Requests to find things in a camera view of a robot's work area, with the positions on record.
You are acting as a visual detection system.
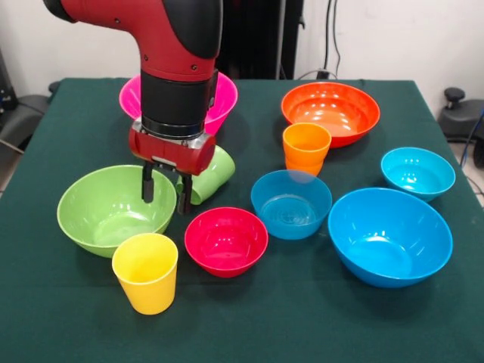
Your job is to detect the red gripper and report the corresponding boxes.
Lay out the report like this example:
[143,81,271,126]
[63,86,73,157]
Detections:
[128,126,217,216]

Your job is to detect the green cup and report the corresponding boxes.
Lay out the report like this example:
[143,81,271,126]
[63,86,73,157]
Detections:
[175,145,236,206]

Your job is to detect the green bowl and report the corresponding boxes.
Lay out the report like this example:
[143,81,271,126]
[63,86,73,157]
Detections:
[56,164,178,259]

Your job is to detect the ribbed blue bowl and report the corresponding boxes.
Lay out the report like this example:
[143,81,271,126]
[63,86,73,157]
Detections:
[250,169,334,241]

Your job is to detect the small red bowl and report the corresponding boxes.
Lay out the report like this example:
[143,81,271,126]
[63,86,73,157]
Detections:
[184,206,269,279]

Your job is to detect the yellow cup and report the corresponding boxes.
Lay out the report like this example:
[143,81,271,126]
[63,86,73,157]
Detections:
[111,232,179,316]

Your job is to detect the large pink bowl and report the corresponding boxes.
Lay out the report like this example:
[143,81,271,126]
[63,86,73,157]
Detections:
[119,71,239,137]

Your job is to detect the orange cup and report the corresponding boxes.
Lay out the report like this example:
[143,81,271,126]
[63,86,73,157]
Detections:
[282,123,333,178]

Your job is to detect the dark green table cloth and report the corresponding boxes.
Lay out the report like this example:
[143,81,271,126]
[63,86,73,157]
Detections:
[0,77,484,363]

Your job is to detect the orange-red bowl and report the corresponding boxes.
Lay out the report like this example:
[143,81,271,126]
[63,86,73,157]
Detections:
[281,81,381,149]

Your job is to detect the dark equipment box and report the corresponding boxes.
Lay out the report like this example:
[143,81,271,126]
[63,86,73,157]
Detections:
[0,48,18,113]

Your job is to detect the large blue bowl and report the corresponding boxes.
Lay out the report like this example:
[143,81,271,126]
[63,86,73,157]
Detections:
[327,187,454,290]

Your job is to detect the small turquoise bowl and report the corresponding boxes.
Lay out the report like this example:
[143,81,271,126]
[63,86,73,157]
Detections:
[380,147,457,203]

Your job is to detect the black pedestal foot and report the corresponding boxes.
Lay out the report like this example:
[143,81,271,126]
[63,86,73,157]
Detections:
[438,87,484,141]
[0,81,61,152]

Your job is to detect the black hanging cable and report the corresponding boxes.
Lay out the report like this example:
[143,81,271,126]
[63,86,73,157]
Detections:
[323,0,343,79]

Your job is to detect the blue cable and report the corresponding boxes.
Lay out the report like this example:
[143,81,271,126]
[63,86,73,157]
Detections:
[458,108,484,168]

